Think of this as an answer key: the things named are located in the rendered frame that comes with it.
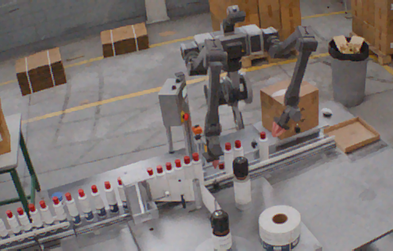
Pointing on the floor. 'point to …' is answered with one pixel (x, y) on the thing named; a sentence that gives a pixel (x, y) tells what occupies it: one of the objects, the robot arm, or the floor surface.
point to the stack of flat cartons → (40, 71)
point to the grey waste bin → (348, 81)
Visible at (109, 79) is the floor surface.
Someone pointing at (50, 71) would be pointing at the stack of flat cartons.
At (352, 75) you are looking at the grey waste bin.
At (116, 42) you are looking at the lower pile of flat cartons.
